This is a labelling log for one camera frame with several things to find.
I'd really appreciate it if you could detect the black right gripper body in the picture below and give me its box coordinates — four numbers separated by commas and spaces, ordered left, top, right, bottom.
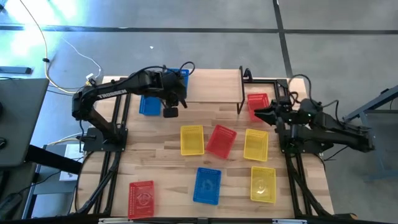
269, 106, 300, 126

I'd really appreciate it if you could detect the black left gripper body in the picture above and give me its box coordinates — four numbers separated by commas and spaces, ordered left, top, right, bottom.
154, 69, 185, 108

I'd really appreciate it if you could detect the red plastic basket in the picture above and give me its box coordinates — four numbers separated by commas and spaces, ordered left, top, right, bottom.
247, 93, 270, 123
205, 124, 238, 160

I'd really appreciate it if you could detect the blue plastic basket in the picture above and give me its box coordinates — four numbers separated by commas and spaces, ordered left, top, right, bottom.
163, 68, 190, 100
139, 95, 162, 117

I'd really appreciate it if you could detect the yellow plastic basket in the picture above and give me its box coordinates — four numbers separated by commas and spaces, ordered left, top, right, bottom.
180, 124, 205, 156
243, 128, 269, 162

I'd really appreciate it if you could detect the yellow basket with embossed logo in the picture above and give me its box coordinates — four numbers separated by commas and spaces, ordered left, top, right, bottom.
250, 166, 277, 204

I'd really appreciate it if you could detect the blue basket with embossed logo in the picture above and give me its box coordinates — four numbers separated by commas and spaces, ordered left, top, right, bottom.
192, 167, 223, 206

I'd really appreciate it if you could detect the red basket with embossed logo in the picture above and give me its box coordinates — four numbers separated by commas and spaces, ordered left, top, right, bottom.
127, 180, 155, 220

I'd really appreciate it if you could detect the wooden shelf with black legs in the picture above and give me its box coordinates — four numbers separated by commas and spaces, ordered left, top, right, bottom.
160, 65, 249, 115

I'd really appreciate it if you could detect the blue-grey metal stand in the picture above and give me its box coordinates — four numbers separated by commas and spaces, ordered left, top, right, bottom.
341, 83, 398, 182

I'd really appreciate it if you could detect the white paper box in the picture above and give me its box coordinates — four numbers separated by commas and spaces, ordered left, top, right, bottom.
58, 143, 85, 182

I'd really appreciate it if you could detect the black desk leg bar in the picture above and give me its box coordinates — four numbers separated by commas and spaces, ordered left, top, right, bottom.
24, 144, 84, 175

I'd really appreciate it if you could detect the grey desk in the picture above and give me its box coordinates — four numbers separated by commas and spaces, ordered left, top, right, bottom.
0, 77, 50, 169

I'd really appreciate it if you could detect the dark flat bar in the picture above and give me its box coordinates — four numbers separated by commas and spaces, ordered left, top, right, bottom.
0, 65, 33, 75

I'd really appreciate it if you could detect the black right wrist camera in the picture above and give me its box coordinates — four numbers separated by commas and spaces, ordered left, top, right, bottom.
277, 96, 295, 108

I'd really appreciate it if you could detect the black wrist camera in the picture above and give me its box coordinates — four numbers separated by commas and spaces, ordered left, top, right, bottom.
277, 96, 295, 108
162, 106, 179, 119

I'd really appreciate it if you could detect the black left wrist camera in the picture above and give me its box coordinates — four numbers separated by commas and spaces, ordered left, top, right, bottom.
162, 106, 179, 119

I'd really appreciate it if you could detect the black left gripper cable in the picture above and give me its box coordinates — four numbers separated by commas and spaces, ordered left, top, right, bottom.
124, 61, 196, 82

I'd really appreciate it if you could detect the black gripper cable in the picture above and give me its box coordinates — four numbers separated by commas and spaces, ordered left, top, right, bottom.
124, 61, 196, 82
287, 73, 343, 125

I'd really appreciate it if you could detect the black aluminium table frame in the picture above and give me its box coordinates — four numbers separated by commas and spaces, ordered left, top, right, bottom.
73, 67, 358, 219

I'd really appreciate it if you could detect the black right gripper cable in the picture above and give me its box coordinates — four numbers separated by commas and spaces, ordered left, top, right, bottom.
287, 73, 343, 125

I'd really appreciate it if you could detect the white floor cable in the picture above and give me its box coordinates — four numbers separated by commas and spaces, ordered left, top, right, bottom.
60, 37, 103, 80

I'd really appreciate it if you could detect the white strip on rail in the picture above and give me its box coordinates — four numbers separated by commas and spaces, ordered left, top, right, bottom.
272, 218, 308, 224
98, 217, 134, 223

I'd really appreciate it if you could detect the yellow floor cable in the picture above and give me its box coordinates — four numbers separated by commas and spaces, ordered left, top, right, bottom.
18, 0, 94, 94

